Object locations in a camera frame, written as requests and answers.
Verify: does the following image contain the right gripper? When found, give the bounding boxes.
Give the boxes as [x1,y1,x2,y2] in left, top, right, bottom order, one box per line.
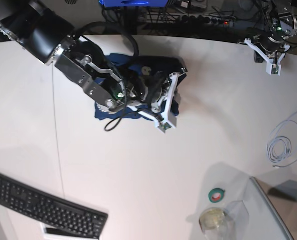
[124,65,173,110]

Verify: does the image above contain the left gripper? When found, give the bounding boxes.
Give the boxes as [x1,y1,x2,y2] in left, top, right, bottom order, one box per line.
[254,33,287,63]

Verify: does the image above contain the dark blue t-shirt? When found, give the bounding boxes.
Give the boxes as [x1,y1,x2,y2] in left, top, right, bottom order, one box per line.
[94,53,184,121]

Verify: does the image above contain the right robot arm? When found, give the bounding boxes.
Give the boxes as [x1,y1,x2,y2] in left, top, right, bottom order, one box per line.
[0,0,167,114]

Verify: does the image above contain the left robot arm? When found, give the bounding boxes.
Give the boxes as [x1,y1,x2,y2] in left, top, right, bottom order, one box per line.
[252,0,297,64]

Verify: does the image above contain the black power strip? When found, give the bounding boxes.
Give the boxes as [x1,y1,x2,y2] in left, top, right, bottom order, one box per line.
[179,14,236,27]

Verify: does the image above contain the blue box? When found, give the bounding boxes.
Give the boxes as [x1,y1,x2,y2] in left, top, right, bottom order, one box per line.
[99,0,169,8]

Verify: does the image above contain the green electrical tape roll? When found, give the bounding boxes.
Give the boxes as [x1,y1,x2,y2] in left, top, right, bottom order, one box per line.
[208,188,226,203]

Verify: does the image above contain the glass panel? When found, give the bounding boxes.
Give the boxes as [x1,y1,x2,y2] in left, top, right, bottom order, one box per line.
[251,175,297,240]

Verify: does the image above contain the clear glass jar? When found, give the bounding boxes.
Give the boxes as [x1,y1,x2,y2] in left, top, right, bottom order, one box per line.
[199,207,229,240]

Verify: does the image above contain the black computer keyboard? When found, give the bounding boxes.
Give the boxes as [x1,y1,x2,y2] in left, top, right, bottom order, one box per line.
[0,173,109,240]

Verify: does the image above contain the coiled white cable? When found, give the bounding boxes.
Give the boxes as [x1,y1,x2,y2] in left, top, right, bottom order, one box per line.
[266,108,297,169]

